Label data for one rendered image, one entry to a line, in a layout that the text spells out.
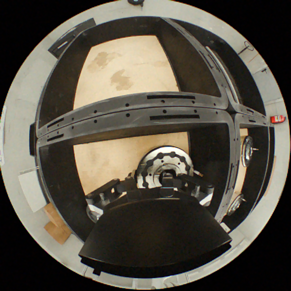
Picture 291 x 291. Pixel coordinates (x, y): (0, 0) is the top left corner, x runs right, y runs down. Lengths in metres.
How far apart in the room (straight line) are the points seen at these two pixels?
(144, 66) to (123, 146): 0.20
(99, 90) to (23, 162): 2.78
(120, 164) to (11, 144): 2.76
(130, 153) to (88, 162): 0.10
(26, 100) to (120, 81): 2.90
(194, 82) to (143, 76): 0.11
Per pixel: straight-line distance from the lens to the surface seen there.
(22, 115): 2.91
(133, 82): 0.21
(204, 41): 0.53
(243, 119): 0.16
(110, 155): 0.18
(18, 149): 2.84
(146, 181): 0.15
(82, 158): 0.22
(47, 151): 0.20
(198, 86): 0.16
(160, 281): 0.51
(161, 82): 0.21
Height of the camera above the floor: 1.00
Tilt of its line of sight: 88 degrees down
